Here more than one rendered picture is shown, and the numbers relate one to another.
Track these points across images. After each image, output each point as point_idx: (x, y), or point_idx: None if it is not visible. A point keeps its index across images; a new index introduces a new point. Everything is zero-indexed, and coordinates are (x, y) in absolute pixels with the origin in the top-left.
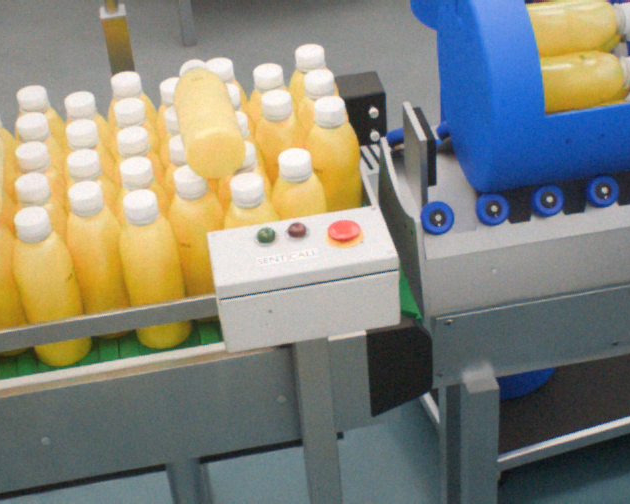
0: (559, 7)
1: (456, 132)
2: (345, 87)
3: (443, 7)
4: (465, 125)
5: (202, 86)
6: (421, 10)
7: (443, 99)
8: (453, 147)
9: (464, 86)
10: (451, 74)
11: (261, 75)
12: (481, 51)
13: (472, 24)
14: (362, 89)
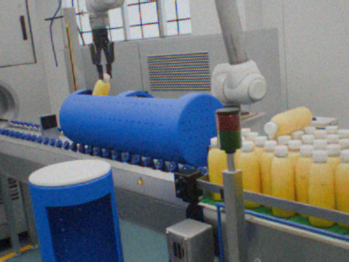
0: None
1: (200, 155)
2: (192, 171)
3: (185, 117)
4: (208, 142)
5: (286, 112)
6: (104, 189)
7: (187, 156)
8: (199, 164)
9: (206, 128)
10: (194, 136)
11: (243, 137)
12: (218, 101)
13: (210, 98)
14: (190, 170)
